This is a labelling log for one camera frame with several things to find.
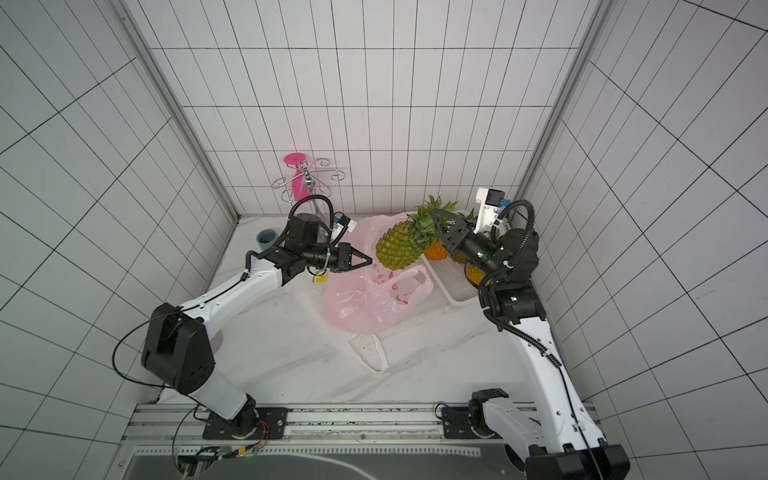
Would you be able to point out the pink silver cup stand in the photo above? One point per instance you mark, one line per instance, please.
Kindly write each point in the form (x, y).
(306, 177)

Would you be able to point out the white plastic bag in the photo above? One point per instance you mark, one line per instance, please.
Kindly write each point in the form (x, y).
(368, 351)

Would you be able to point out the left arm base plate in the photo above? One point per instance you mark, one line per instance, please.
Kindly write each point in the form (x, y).
(250, 425)

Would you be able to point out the aluminium mounting rail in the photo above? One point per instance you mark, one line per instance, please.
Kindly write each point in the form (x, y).
(182, 425)

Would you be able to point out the yellow green pineapple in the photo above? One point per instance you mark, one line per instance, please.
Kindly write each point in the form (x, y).
(472, 274)

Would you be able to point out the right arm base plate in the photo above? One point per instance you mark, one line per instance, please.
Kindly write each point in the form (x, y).
(457, 424)

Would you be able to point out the white plastic perforated basket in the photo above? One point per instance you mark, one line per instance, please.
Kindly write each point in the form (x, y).
(450, 278)

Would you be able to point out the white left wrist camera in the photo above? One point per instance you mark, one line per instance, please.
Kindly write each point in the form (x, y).
(342, 224)

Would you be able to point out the pink plastic bag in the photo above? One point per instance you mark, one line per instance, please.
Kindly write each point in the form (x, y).
(374, 298)

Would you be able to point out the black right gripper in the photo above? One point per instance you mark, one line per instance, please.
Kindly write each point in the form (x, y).
(454, 238)

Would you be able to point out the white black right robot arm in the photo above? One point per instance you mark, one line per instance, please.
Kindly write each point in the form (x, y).
(563, 442)

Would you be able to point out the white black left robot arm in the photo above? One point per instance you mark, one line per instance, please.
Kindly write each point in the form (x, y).
(177, 347)

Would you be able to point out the orange yellow pineapple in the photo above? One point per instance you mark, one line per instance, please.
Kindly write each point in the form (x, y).
(435, 251)

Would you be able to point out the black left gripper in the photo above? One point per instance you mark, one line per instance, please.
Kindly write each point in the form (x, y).
(346, 252)

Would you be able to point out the teal green cup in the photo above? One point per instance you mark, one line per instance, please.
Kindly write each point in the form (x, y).
(266, 238)

